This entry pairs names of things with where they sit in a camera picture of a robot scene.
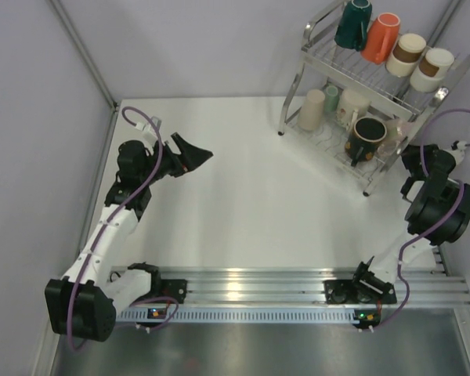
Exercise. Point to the grey slotted cable duct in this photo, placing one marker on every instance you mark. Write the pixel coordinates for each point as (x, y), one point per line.
(194, 315)

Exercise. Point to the steel lined paper cup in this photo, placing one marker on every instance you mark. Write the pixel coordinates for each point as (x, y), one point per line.
(431, 70)

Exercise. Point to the light teal mug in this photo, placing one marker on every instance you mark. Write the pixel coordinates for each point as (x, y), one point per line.
(331, 93)

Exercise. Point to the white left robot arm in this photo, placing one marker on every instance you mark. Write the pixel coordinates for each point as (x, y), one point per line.
(84, 303)

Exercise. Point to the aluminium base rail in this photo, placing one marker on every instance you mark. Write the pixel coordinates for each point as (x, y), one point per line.
(304, 287)

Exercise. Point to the green interior floral mug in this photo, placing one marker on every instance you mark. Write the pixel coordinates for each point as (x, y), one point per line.
(351, 106)

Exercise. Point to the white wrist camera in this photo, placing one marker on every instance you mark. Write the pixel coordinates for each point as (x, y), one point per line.
(457, 150)
(150, 129)

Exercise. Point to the small brown white cup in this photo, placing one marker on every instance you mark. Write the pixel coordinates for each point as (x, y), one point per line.
(406, 54)

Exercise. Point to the orange mug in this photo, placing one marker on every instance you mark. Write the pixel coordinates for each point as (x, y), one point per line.
(381, 38)

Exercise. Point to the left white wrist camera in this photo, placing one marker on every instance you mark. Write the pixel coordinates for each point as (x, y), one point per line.
(150, 129)

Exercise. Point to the beige tumbler cup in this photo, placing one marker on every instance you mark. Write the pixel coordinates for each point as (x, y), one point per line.
(312, 110)

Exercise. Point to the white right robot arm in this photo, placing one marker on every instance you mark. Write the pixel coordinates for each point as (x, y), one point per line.
(439, 213)

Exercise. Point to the stainless steel dish rack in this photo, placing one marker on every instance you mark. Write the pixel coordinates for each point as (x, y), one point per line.
(390, 96)

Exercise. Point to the dark teal mug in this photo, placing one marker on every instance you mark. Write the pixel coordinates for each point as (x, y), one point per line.
(353, 25)

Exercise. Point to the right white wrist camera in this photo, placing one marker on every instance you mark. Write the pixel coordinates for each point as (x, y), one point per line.
(457, 150)

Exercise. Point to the pink purple mug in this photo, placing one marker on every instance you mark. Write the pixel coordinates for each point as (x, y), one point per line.
(397, 130)

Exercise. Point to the red skull mug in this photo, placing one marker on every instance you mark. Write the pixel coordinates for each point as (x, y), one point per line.
(364, 139)

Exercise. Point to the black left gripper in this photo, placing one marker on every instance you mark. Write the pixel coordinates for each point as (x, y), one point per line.
(190, 157)

